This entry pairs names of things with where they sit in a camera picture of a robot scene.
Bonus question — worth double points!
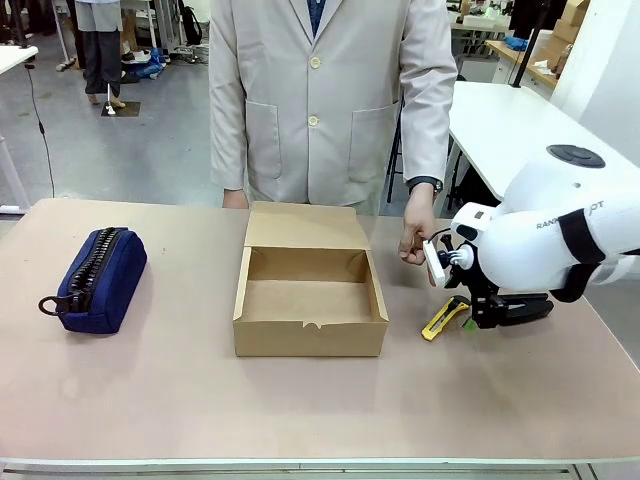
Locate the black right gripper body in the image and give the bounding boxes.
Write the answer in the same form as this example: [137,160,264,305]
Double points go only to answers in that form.
[444,259,501,304]

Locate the yellow black utility knife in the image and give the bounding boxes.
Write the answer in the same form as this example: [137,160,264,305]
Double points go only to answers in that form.
[421,295,473,344]

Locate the brown cardboard box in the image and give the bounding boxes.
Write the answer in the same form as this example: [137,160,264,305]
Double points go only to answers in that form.
[231,200,391,359]

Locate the person's left forearm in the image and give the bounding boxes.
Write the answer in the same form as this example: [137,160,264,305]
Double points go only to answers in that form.
[401,74,459,195]

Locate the person's right forearm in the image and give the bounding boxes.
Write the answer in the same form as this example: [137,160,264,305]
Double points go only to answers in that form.
[208,84,250,192]

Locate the person's left hand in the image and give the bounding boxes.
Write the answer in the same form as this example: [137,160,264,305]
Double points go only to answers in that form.
[397,186,445,267]

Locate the person's right hand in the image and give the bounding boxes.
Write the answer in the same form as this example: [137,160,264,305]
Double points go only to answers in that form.
[221,187,250,210]

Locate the black stapler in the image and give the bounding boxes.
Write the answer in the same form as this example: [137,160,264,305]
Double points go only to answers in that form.
[495,293,555,328]

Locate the black wristwatch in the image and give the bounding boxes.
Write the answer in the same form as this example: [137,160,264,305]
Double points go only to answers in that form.
[406,175,445,197]

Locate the large white side table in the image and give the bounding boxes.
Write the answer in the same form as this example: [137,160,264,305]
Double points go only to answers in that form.
[446,80,640,211]

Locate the wooden workbench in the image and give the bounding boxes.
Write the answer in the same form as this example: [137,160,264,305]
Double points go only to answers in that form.
[484,38,560,92]

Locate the person in beige coat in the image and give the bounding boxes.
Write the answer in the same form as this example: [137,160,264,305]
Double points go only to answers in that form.
[208,0,459,217]

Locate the black tripod pole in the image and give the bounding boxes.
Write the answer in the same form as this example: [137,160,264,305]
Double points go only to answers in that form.
[510,0,547,90]

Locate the stacked brown cardboard boxes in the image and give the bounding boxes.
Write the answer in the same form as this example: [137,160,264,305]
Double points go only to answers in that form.
[551,0,592,45]

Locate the navy blue zipper pouch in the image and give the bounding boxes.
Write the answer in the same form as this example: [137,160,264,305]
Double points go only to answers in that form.
[38,226,149,335]

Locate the black backpack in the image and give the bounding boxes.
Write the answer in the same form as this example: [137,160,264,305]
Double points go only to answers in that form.
[178,4,204,47]

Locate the blue plastic bags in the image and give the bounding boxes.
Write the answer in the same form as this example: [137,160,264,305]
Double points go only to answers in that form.
[121,46,170,82]

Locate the black floor stand plate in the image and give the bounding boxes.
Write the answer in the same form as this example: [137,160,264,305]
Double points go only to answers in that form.
[100,82,143,119]

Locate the background standing person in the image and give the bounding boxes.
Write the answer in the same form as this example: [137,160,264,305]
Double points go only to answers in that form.
[73,0,127,109]

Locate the small white side table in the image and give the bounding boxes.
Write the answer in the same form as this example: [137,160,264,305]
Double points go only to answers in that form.
[0,44,41,216]

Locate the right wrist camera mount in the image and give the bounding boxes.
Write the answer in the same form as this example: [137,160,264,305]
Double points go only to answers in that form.
[436,232,474,272]

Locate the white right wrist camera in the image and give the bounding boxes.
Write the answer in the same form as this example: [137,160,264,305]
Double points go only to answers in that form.
[423,240,452,290]

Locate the black right arm cable sleeve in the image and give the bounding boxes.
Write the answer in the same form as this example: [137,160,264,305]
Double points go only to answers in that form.
[548,208,609,304]

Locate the thin black hanging cable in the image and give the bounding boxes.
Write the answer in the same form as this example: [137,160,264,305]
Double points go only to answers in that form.
[25,60,57,199]

